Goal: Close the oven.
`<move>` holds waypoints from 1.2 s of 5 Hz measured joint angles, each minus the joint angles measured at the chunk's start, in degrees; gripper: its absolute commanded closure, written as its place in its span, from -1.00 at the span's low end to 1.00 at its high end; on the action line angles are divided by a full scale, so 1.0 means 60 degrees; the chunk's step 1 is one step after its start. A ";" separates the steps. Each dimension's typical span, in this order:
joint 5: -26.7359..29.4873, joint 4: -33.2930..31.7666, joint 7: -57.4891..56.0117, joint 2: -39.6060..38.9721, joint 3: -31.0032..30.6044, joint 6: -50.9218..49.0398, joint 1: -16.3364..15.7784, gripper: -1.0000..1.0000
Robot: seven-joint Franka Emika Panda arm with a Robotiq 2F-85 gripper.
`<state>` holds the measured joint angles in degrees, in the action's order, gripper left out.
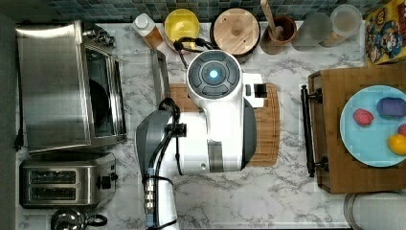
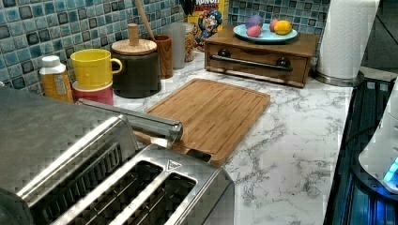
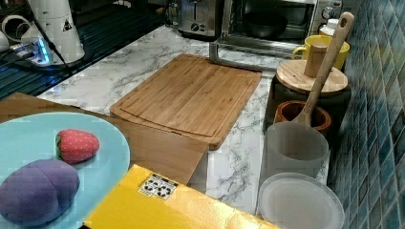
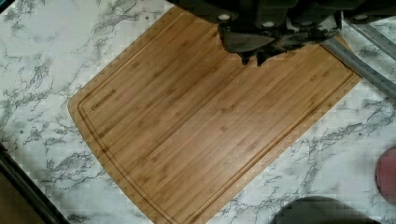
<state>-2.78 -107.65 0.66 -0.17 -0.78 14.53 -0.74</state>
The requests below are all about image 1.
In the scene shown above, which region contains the stainless steel toaster oven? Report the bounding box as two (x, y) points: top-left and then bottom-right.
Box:
(16, 20), (126, 153)

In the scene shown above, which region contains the pink toy fruit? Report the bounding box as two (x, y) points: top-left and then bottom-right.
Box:
(352, 108), (374, 127)

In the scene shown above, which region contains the wooden drawer box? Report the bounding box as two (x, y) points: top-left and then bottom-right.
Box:
(302, 63), (405, 195)

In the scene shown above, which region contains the clear glass jar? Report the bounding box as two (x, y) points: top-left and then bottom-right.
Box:
(320, 4), (362, 47)

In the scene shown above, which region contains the wooden spoon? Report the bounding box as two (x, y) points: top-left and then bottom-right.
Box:
(260, 0), (283, 39)

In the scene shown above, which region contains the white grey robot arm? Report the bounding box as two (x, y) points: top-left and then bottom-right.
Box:
(135, 37), (257, 230)

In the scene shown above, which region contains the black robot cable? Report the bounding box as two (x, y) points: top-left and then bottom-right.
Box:
(147, 97), (188, 230)

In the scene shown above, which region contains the chrome kettle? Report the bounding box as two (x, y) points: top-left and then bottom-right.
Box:
(51, 209), (108, 230)

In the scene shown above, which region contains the stainless steel two-slot toaster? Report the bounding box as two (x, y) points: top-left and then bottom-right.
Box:
(19, 152), (118, 209)

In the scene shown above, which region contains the bamboo cutting board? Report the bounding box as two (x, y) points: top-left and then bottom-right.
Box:
(169, 83), (281, 167)

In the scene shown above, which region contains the light blue plate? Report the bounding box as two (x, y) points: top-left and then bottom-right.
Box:
(339, 85), (405, 168)

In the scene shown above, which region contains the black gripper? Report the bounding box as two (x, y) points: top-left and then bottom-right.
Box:
(173, 36), (214, 53)

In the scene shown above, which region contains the orange bottle white cap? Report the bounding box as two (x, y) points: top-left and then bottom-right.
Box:
(132, 13), (164, 49)

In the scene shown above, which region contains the yellow mug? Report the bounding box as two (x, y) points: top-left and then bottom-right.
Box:
(164, 9), (200, 50)

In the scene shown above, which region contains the brown utensil holder cup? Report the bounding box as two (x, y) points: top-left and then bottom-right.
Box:
(259, 15), (297, 55)

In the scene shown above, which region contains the dark canister wooden lid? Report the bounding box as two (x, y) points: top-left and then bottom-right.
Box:
(210, 8), (260, 63)

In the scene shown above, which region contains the yellow toy lemon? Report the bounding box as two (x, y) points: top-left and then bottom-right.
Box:
(388, 134), (406, 155)

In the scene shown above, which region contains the red toy fruit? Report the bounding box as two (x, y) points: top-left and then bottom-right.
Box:
(397, 125), (406, 136)

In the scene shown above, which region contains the purple toy fruit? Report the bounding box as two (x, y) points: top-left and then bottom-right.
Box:
(376, 97), (406, 118)

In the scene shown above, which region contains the colourful cereal box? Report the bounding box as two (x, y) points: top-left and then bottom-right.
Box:
(365, 0), (406, 66)

